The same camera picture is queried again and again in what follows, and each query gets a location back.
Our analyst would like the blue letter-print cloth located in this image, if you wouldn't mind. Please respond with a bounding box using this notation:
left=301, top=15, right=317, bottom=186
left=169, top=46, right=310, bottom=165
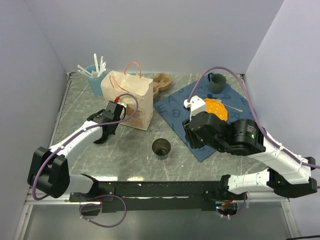
left=154, top=76, right=253, bottom=162

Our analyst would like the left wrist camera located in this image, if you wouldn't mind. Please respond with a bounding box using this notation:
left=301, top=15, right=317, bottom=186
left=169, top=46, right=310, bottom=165
left=114, top=96, right=127, bottom=120

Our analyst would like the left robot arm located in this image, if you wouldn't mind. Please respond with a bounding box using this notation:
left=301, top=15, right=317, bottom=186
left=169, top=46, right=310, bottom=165
left=27, top=101, right=127, bottom=201

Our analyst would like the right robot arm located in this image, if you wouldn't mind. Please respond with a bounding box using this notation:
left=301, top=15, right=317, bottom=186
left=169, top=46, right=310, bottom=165
left=182, top=111, right=318, bottom=200

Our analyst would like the orange dotted plate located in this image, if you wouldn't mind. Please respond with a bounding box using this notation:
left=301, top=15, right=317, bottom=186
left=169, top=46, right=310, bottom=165
left=204, top=98, right=228, bottom=122

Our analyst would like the black mounting base rail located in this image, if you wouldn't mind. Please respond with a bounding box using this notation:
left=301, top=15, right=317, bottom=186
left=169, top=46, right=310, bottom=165
left=68, top=180, right=248, bottom=214

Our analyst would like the dark green mug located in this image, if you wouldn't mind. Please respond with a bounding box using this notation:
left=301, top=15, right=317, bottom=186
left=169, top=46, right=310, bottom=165
left=208, top=73, right=227, bottom=94

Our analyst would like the brown paper takeout bag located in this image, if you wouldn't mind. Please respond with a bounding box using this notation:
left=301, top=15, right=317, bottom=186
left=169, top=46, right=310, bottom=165
left=100, top=70, right=153, bottom=131

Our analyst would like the blue plastic cup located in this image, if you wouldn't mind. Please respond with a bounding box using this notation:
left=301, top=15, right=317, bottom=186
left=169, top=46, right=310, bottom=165
left=87, top=72, right=107, bottom=97

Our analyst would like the white wrapped straw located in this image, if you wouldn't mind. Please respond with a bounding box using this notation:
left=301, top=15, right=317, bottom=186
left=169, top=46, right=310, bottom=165
left=97, top=56, right=106, bottom=77
left=77, top=64, right=92, bottom=78
left=93, top=53, right=100, bottom=74

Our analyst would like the dark takeout coffee cup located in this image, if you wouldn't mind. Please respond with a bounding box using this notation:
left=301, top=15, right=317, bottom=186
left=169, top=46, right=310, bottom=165
left=151, top=138, right=172, bottom=160

